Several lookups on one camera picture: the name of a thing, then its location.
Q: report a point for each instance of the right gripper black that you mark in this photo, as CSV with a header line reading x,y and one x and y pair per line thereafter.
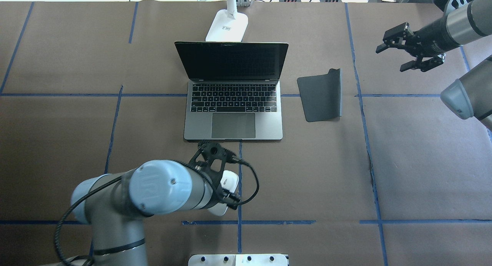
x,y
429,38

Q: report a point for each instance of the black mouse pad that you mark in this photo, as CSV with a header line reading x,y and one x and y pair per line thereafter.
x,y
321,96

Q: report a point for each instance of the grey laptop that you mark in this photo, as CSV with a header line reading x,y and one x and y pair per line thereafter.
x,y
234,91

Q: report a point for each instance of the white computer mouse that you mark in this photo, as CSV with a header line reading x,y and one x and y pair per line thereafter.
x,y
228,183

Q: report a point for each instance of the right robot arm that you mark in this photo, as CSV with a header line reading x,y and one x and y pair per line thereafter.
x,y
463,22

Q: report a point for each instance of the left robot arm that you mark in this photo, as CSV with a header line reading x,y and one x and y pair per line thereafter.
x,y
115,206

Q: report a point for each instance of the white desk lamp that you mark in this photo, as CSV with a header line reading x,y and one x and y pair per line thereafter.
x,y
229,25

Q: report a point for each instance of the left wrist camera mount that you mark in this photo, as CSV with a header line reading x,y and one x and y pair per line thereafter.
x,y
210,159

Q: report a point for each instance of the white pedestal column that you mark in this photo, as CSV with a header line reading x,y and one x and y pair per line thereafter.
x,y
275,259

